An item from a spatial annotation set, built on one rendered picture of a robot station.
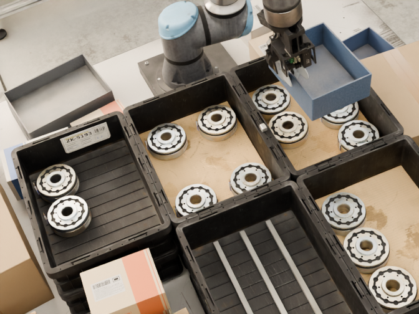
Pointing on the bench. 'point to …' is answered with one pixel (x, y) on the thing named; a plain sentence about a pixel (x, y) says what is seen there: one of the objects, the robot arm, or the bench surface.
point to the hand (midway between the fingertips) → (289, 76)
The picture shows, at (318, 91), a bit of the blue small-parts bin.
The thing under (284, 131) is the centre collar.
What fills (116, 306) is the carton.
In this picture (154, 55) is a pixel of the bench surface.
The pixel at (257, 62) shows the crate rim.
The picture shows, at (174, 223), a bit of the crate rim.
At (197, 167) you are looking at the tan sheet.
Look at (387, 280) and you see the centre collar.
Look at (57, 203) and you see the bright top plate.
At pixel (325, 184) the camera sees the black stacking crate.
